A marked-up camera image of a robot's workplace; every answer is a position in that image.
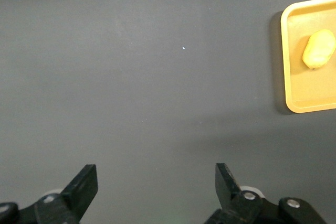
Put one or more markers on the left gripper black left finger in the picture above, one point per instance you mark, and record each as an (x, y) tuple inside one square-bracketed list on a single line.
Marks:
[(76, 195)]

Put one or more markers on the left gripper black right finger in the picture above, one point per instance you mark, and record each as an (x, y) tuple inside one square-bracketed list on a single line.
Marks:
[(231, 197)]

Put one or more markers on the yellow plastic tray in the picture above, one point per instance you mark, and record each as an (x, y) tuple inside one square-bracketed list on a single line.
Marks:
[(296, 87)]

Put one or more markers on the yellow potato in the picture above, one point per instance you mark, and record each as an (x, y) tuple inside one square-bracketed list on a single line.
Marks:
[(319, 49)]

